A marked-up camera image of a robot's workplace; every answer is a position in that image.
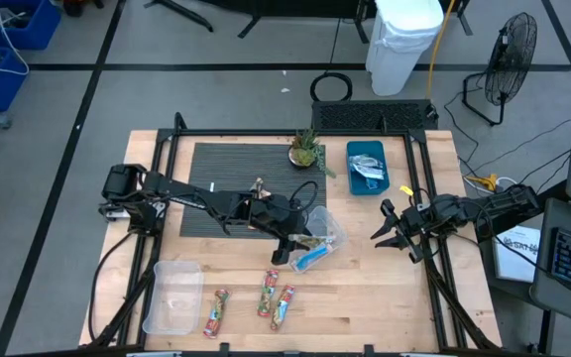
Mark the red green granola bar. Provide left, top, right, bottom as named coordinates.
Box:
left=202, top=289, right=231, bottom=340
left=269, top=284, right=296, bottom=332
left=257, top=270, right=280, bottom=318

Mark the yellow cable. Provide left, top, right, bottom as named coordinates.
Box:
left=426, top=0, right=458, bottom=98

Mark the white floor cable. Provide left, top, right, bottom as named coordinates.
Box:
left=493, top=176, right=520, bottom=193

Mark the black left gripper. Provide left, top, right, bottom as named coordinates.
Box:
left=250, top=192, right=316, bottom=267

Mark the grey woven placemat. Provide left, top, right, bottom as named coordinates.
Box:
left=179, top=142, right=327, bottom=240

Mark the clear shallow plastic container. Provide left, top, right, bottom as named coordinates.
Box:
left=141, top=260, right=205, bottom=336

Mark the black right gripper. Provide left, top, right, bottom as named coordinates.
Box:
left=369, top=195, right=453, bottom=265

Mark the white trash bin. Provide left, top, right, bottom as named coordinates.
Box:
left=364, top=0, right=445, bottom=97

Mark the black floor cable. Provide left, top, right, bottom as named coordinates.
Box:
left=442, top=86, right=571, bottom=192

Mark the black floor fan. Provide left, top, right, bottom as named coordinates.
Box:
left=461, top=12, right=538, bottom=127

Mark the clear plastic bin with handles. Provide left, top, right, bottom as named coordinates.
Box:
left=285, top=205, right=350, bottom=275

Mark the teal plastic bin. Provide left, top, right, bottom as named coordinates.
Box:
left=346, top=140, right=392, bottom=196

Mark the white printed paper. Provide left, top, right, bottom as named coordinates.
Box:
left=493, top=225, right=542, bottom=283

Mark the bright blue granola bar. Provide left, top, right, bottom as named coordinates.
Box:
left=292, top=246, right=330, bottom=273

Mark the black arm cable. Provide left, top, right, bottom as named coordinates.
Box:
left=88, top=230, right=136, bottom=343

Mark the black tripod stand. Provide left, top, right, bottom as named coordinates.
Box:
left=144, top=0, right=215, bottom=34

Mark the succulent plant in black pot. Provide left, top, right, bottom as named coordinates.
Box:
left=287, top=127, right=337, bottom=179

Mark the black perforated case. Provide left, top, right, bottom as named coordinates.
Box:
left=310, top=98, right=439, bottom=133

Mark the black cable coil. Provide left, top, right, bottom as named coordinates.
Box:
left=309, top=71, right=354, bottom=103

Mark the yellow plug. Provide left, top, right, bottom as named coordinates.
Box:
left=463, top=173, right=499, bottom=192

